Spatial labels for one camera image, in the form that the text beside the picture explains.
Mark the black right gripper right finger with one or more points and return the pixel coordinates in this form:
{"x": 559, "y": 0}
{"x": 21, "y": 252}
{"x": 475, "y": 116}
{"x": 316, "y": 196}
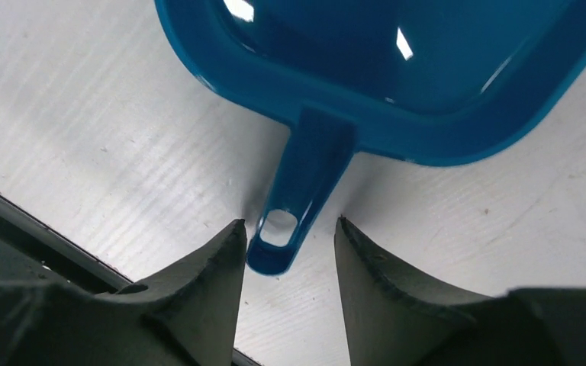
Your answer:
{"x": 396, "y": 314}

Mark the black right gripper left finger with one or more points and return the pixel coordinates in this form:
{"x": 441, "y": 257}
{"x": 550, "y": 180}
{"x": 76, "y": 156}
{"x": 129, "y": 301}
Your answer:
{"x": 146, "y": 313}

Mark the blue plastic dustpan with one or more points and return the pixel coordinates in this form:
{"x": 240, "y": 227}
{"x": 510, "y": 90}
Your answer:
{"x": 436, "y": 83}

